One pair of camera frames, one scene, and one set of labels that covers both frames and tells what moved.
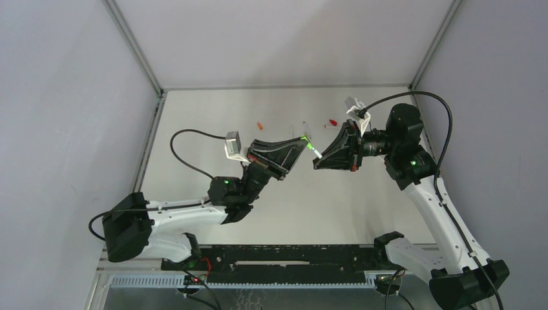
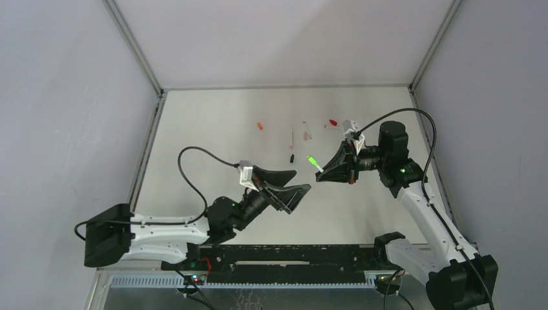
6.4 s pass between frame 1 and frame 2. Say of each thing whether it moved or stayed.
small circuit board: stayed
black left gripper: moved
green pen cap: moved
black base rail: stayed
